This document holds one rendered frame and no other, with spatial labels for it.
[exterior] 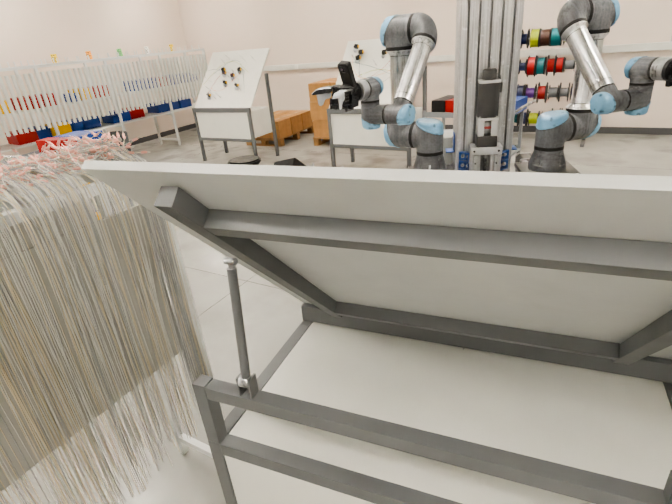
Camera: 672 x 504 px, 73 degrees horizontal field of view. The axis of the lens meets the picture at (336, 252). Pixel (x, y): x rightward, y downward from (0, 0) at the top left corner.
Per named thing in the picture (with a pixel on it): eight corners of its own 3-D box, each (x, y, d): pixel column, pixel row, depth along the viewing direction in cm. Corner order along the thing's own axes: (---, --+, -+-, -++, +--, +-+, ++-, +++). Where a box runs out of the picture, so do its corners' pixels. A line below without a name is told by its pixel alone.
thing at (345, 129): (410, 178, 580) (408, 37, 509) (332, 172, 638) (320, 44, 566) (429, 163, 635) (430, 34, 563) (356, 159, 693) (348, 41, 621)
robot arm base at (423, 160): (412, 167, 212) (412, 146, 208) (445, 166, 209) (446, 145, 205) (412, 177, 199) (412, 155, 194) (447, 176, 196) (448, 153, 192)
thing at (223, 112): (257, 165, 712) (238, 51, 641) (203, 161, 768) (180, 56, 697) (284, 153, 768) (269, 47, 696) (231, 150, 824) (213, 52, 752)
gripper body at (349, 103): (345, 112, 160) (363, 106, 169) (346, 87, 156) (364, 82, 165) (328, 109, 164) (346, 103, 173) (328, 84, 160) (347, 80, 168)
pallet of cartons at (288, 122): (281, 131, 949) (278, 110, 930) (314, 132, 913) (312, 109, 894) (246, 145, 855) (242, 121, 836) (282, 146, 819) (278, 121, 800)
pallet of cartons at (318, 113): (313, 145, 804) (307, 83, 759) (335, 135, 867) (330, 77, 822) (375, 147, 750) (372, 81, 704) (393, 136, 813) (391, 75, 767)
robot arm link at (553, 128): (527, 144, 195) (530, 111, 189) (554, 139, 197) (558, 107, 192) (546, 149, 184) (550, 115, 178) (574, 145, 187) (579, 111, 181)
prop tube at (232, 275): (246, 381, 110) (230, 264, 99) (255, 383, 109) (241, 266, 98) (238, 389, 107) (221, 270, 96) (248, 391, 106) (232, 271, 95)
